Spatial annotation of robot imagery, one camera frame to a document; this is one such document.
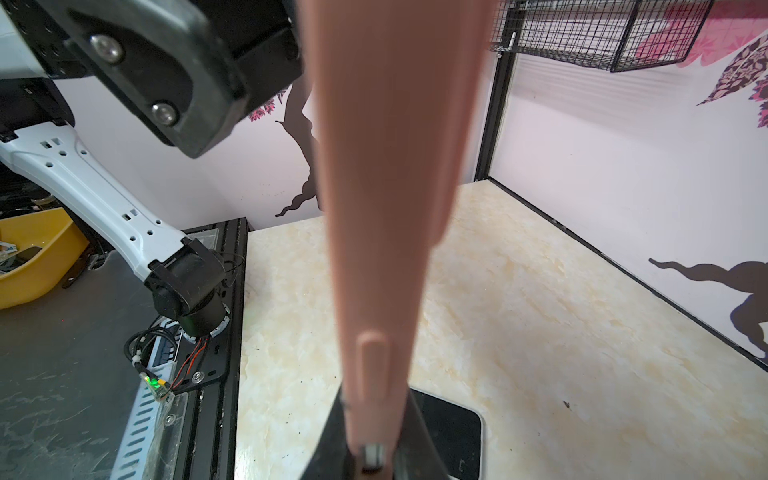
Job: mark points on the middle black smartphone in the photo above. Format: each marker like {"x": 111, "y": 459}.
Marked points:
{"x": 456, "y": 432}

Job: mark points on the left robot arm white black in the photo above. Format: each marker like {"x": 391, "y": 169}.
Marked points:
{"x": 39, "y": 142}

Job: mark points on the white slotted cable duct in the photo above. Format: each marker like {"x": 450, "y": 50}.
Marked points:
{"x": 133, "y": 451}

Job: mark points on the pink silicone phone case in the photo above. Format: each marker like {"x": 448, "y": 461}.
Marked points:
{"x": 395, "y": 86}

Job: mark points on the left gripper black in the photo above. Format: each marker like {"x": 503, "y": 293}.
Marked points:
{"x": 189, "y": 70}

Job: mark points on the black wire basket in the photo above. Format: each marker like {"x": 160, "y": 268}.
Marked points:
{"x": 614, "y": 36}

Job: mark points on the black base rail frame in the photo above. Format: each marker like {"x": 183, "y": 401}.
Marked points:
{"x": 195, "y": 434}

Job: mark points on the yellow plastic bin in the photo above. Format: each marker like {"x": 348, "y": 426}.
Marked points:
{"x": 49, "y": 243}

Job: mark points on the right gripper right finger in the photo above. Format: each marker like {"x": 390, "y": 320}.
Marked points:
{"x": 415, "y": 456}

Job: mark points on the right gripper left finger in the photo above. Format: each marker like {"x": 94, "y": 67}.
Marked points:
{"x": 331, "y": 459}

